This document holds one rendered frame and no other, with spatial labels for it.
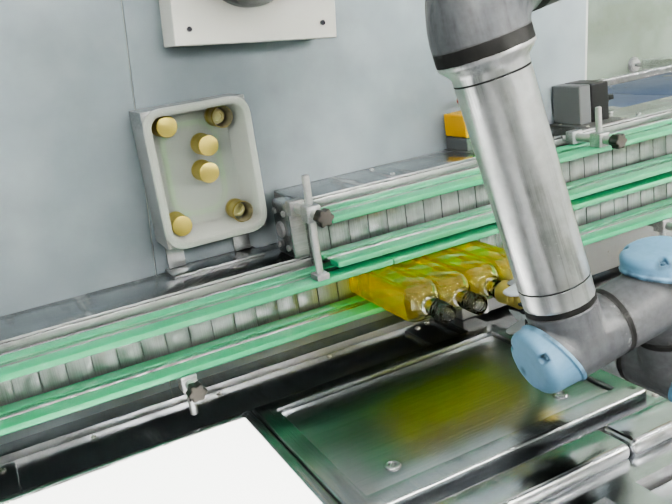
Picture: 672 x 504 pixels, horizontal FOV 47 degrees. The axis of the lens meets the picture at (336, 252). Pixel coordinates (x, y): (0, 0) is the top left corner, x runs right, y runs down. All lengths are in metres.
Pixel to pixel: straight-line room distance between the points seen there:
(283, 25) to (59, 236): 0.49
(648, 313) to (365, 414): 0.47
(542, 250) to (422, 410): 0.45
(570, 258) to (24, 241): 0.85
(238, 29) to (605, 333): 0.75
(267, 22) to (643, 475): 0.85
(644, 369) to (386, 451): 0.35
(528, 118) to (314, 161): 0.73
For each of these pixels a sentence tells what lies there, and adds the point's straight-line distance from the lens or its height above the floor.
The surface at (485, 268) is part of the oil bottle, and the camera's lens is 1.23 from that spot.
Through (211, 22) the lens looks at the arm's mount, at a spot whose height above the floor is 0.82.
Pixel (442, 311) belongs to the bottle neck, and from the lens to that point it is 1.13.
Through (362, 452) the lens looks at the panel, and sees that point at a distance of 1.07.
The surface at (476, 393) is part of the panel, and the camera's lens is 1.18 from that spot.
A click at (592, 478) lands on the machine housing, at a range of 1.04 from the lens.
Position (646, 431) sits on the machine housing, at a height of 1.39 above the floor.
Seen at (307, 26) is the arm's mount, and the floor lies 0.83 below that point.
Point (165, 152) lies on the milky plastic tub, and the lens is 1.30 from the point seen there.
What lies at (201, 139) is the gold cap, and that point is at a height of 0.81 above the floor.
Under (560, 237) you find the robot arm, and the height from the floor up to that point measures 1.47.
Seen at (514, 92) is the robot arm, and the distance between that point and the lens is 0.73.
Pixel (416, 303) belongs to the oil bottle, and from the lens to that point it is 1.16.
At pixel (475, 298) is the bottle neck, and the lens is 1.16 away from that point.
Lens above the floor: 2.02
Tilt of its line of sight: 60 degrees down
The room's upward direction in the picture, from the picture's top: 114 degrees clockwise
